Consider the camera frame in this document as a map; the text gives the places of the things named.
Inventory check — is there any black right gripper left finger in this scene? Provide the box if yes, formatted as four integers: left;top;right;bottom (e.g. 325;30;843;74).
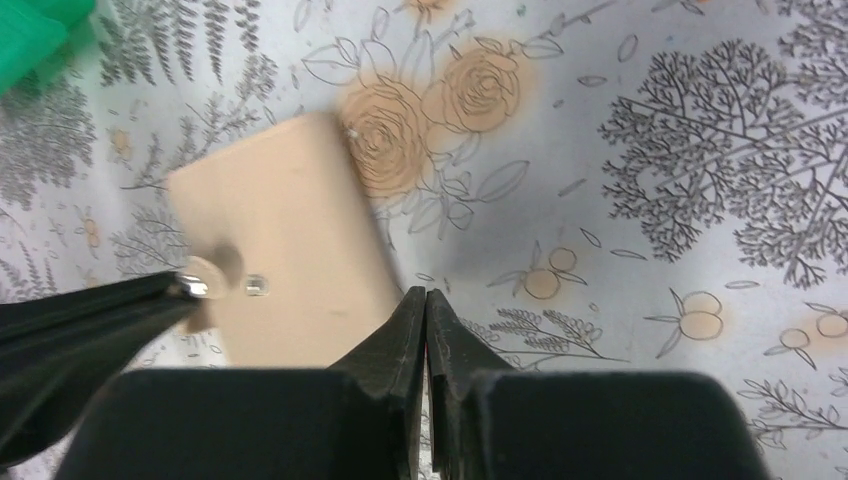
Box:
59;287;426;479

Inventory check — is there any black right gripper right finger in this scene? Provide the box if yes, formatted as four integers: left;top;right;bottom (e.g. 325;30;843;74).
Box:
425;290;768;479

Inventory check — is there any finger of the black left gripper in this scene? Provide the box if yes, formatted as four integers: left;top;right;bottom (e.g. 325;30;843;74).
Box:
1;272;200;464

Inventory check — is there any green plastic bin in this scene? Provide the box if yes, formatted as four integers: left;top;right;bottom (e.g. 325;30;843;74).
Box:
1;0;96;94

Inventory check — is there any beige card holder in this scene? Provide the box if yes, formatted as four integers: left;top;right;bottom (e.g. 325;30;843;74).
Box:
166;112;401;368

